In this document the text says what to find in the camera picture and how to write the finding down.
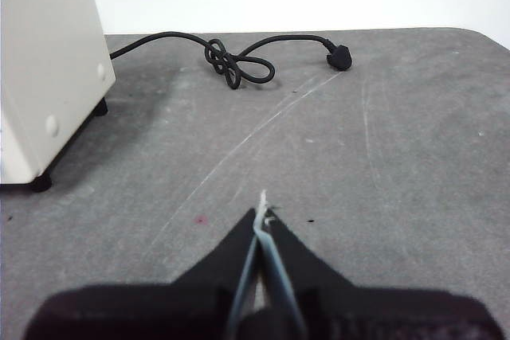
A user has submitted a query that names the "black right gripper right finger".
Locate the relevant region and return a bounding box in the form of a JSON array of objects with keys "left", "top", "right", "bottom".
[{"left": 258, "top": 212, "right": 504, "bottom": 340}]

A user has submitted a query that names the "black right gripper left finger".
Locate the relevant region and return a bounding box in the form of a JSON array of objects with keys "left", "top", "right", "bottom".
[{"left": 22, "top": 207, "right": 259, "bottom": 340}]

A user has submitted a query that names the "cream toaster oven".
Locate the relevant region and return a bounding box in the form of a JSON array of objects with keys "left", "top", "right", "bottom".
[{"left": 0, "top": 0, "right": 117, "bottom": 193}]

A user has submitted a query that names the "black power cord with plug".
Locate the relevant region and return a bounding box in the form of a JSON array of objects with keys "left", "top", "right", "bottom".
[{"left": 108, "top": 30, "right": 354, "bottom": 91}]

